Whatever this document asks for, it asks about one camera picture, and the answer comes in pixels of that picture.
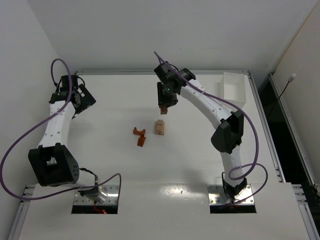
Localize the small light wood cube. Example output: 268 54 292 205
155 119 162 127

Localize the white perforated box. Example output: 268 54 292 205
219 72 247 109

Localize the light wood cylinder block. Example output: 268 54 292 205
160 106 168 115

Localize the light wood rectangular block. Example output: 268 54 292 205
159 125 165 136

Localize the long light wood block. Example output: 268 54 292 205
154 126 162 135

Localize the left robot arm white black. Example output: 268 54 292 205
28 74 96 188

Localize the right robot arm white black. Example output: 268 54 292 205
154 63 247 200

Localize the red arch wood block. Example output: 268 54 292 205
132 127 146 137

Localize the red small wood block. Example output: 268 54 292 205
137 136 146 147

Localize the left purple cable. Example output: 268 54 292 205
0 58 122 201

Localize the purple cable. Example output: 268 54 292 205
0 58 122 201
153 50 269 208

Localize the aluminium table frame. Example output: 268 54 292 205
19 66 311 240

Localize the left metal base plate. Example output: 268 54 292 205
73 184 119 206

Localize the metal base plate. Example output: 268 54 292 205
73 184 119 206
207 184 255 207

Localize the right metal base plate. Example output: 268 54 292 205
207 184 255 207

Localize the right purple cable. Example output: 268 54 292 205
153 50 269 208

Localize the black wall cable white plug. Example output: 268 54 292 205
266 73 296 120

